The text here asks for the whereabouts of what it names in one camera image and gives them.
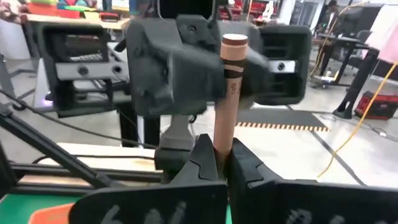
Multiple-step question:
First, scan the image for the person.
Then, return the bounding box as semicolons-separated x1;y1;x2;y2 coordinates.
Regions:
319;0;343;37

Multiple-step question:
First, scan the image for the wooden work table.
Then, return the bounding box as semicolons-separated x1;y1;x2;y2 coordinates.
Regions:
24;14;131;32

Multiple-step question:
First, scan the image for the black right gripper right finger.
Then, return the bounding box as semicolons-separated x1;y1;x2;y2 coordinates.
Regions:
224;138;398;224

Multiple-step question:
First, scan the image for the red tool crate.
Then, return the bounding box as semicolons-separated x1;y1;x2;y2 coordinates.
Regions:
354;90;398;121

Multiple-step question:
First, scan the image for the orange plastic basket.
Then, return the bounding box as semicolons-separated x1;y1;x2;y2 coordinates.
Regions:
27;202;75;224

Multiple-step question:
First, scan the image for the brown crayon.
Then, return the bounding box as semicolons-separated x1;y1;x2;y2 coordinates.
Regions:
213;33;249;158

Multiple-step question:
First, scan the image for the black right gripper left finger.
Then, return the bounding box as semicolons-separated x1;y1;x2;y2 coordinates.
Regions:
70;133;230;224

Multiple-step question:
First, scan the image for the yellow extension cable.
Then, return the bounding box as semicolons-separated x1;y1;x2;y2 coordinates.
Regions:
309;0;398;179

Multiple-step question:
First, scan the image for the black mat orange striped edge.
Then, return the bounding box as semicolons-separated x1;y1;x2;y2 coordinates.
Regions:
234;108;331;133

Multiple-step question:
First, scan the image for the pink white fabric panel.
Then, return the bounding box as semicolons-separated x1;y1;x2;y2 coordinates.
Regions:
365;3;398;65

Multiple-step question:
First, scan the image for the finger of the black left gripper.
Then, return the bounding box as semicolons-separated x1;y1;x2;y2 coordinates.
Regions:
125;15;227;118
239;29;271;109

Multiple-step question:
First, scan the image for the green table mat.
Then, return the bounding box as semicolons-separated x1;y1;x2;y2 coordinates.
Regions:
0;194;233;224

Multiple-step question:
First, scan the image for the black desk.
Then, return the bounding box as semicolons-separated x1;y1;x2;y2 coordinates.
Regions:
317;34;382;121

